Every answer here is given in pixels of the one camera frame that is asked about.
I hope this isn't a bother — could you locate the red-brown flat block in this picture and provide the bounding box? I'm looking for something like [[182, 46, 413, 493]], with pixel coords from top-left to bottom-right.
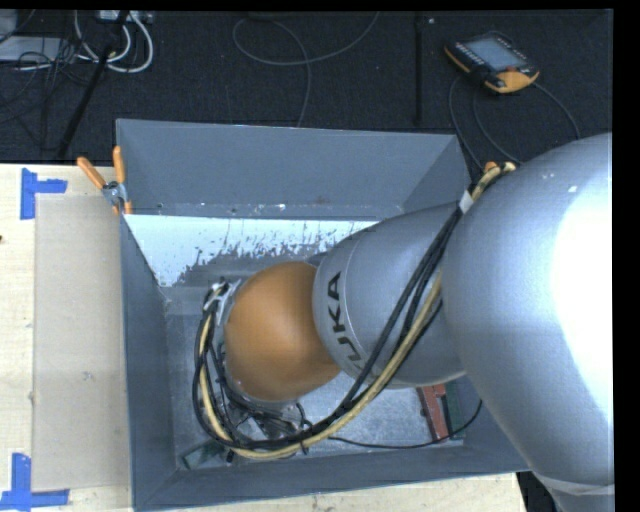
[[416, 383, 452, 443]]

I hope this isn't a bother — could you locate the grey metal bin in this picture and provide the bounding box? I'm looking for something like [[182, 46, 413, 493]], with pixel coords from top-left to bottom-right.
[[115, 118, 532, 512]]

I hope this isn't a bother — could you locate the pale wood board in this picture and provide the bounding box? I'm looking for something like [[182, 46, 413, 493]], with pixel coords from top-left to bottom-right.
[[30, 193, 133, 494]]

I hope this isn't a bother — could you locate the dark green flat block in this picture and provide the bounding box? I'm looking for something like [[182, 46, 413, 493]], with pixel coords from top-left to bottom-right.
[[440, 378, 482, 440]]

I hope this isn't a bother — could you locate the black cylinder on white bracket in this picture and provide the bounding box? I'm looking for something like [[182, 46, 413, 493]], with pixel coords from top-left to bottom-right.
[[203, 279, 242, 312]]

